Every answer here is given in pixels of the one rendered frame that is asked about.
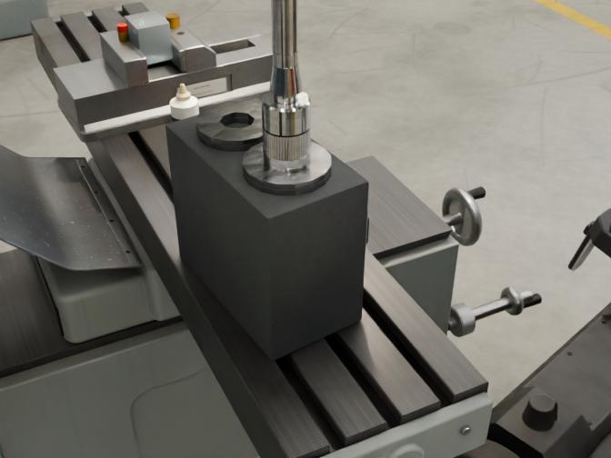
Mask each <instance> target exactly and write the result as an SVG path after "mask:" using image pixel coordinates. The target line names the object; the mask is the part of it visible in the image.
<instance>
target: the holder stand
mask: <svg viewBox="0 0 611 458"><path fill-rule="evenodd" d="M165 131H166V140H167V148H168V156H169V164H170V173H171V181H172V189H173V197H174V206H175V221H176V230H177V238H178V246H179V254H180V257H181V258H182V259H183V260H184V261H185V263H186V264H187V265H188V266H189V267H190V268H191V270H192V271H193V272H194V273H195V274H196V275H197V276H198V278H199V279H200V280H201V281H202V282H203V283H204V284H205V286H206V287H207V288H208V289H209V290H210V291H211V292H212V294H213V295H214V296H215V297H216V298H217V299H218V300H219V302H220V303H221V304H222V305H223V306H224V307H225V308H226V310H227V311H228V312H229V313H230V314H231V315H233V317H234V318H235V319H236V320H237V321H238V322H239V323H240V325H241V326H242V327H243V328H244V329H245V330H246V332H247V333H248V334H249V335H250V336H251V337H252V338H253V339H254V341H255V342H256V343H257V344H258V345H259V346H260V348H261V349H262V350H263V351H264V352H265V353H266V354H267V356H268V357H269V358H270V359H271V360H276V359H278V358H280V357H282V356H285V355H287V354H289V353H292V352H293V351H296V350H298V349H300V348H302V347H304V346H306V345H308V344H311V343H313V342H315V341H317V340H319V339H322V338H324V337H326V336H328V335H329V334H333V333H335V332H337V331H339V330H341V329H343V328H345V327H347V326H349V325H351V324H354V323H356V322H359V321H360V320H361V319H362V308H363V291H364V273H365V256H366V222H367V205H368V187H369V182H368V181H367V180H366V179H365V178H364V177H363V176H362V175H361V174H359V173H358V172H356V171H355V170H354V169H352V168H351V167H350V166H348V165H347V164H345V163H344V162H342V161H341V160H340V159H338V158H337V157H336V156H334V155H333V154H331V153H330V152H329V151H327V150H326V149H325V148H324V147H323V146H322V145H320V144H319V143H317V142H316V141H315V140H313V139H312V138H311V156H310V157H311V160H310V163H309V165H308V166H307V167H305V168H304V169H302V170H299V171H296V172H290V173H283V172H277V171H274V170H272V169H270V168H268V167H267V166H266V165H265V163H264V153H263V126H262V101H261V100H259V99H258V98H253V99H249V100H246V101H232V102H227V103H222V104H217V105H213V106H211V107H209V108H206V109H205V110H204V111H203V112H202V113H201V114H198V115H194V116H191V117H188V118H185V119H182V120H178V121H175V122H173V123H169V124H166V125H165Z"/></svg>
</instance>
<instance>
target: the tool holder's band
mask: <svg viewBox="0 0 611 458"><path fill-rule="evenodd" d="M310 109H311V99H310V97H309V95H307V94H306V93H304V92H303V91H302V92H301V93H300V94H298V99H297V100H296V101H295V102H293V103H291V104H281V103H278V102H277V101H276V100H275V99H274V94H272V93H271V92H268V93H267V94H265V95H264V96H263V98H262V111H263V112H264V113H265V114H266V115H268V116H270V117H273V118H276V119H295V118H298V117H301V116H304V115H306V114H307V113H308V112H309V111H310Z"/></svg>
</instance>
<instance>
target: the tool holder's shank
mask: <svg viewBox="0 0 611 458"><path fill-rule="evenodd" d="M271 17H272V55H273V65H272V72H271V79H270V85H269V91H270V92H271V93H272V94H274V99H275V100H276V101H277V102H278V103H281V104H291V103H293V102H295V101H296V100H297V99H298V94H300V93H301V92H302V91H303V86H302V81H301V75H300V70H299V63H298V0H271Z"/></svg>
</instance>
